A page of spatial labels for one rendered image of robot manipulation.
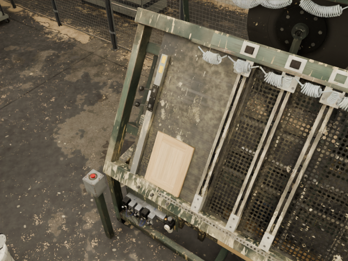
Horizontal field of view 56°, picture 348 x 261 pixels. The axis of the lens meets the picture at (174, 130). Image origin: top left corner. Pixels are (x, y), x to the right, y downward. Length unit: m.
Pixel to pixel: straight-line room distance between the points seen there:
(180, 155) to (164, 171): 0.20
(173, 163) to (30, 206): 1.87
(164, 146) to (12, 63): 4.03
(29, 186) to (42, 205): 0.33
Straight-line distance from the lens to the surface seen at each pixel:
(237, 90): 2.11
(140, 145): 2.49
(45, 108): 4.83
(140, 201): 2.63
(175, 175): 2.41
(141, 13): 2.39
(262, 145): 2.10
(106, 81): 5.08
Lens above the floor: 2.94
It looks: 45 degrees down
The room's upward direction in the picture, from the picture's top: straight up
